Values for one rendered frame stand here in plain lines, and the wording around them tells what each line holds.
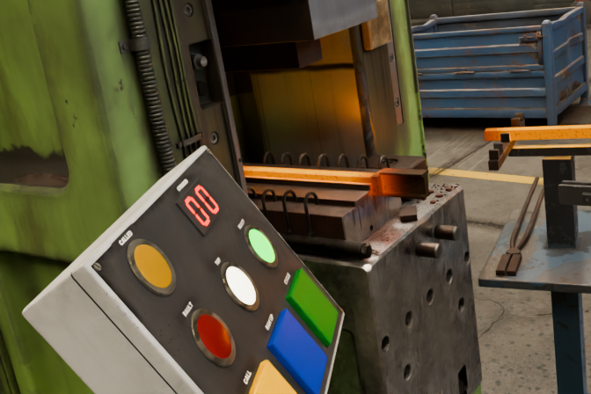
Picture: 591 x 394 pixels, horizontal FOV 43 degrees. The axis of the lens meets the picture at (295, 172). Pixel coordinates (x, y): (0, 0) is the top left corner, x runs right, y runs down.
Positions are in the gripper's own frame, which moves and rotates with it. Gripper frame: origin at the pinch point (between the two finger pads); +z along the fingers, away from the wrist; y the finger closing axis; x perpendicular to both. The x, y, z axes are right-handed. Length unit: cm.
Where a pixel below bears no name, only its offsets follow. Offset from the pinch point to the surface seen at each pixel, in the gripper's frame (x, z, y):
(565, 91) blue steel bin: -80, 117, 382
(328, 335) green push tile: -1.1, 16.2, -45.9
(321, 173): 1.1, 46.3, -0.7
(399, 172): 2.2, 29.9, -1.1
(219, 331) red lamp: 9, 15, -63
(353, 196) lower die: -0.7, 36.6, -6.1
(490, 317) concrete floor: -100, 70, 123
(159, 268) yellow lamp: 16, 19, -66
